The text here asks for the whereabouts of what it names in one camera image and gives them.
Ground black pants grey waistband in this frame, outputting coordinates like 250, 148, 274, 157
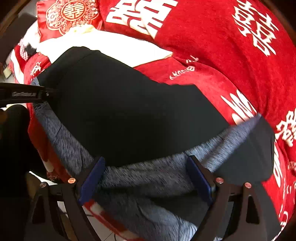
32, 47, 274, 240

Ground red gold embroidered pillow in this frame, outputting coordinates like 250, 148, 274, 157
36, 0, 103, 42

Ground white cloth sheet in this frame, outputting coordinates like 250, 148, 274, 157
37, 25, 173, 67

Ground red blanket white characters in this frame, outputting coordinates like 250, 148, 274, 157
9, 0, 296, 241

